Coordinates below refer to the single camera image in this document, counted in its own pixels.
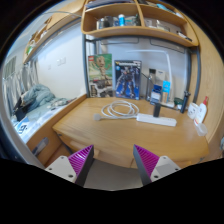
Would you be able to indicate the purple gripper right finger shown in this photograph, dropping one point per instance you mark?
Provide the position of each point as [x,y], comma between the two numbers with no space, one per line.
[152,167]

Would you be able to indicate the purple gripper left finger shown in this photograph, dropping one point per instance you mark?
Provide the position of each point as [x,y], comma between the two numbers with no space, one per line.
[74,168]

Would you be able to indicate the black charger plug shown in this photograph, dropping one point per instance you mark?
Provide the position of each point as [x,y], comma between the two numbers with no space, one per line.
[156,111]

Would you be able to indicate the white power strip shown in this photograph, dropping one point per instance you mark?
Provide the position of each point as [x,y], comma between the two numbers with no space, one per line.
[156,120]

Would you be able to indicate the wooden desk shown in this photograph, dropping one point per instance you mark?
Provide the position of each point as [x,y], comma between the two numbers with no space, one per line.
[113,140]

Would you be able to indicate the clear plastic container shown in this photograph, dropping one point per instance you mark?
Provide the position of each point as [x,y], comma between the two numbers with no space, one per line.
[201,129]

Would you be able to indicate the bed with blue bedding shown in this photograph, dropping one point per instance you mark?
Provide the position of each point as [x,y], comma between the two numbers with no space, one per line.
[34,108]

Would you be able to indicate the white cup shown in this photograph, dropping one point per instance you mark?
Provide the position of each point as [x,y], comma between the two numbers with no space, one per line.
[192,110]

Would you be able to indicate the white lotion bottle red cap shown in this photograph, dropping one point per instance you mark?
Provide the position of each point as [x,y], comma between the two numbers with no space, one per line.
[202,110]

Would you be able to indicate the white tall box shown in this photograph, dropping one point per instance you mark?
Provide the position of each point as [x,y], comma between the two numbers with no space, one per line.
[156,77]

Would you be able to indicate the blue robot model box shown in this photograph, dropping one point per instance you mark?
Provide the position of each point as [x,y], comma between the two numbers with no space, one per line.
[127,77]

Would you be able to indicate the Groot Lego box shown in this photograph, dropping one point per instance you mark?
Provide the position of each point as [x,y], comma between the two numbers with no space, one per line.
[100,75]

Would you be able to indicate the metal pot on shelf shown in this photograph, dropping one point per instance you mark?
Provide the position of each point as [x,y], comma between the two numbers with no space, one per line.
[105,22]

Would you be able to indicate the blue white can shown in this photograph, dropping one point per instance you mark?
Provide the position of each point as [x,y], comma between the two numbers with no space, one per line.
[121,18]

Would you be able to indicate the black cylindrical handle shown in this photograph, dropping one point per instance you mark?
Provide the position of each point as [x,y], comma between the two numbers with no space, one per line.
[185,100]

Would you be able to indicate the wooden wall shelf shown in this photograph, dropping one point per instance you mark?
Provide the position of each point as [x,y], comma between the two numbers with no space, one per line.
[154,19]

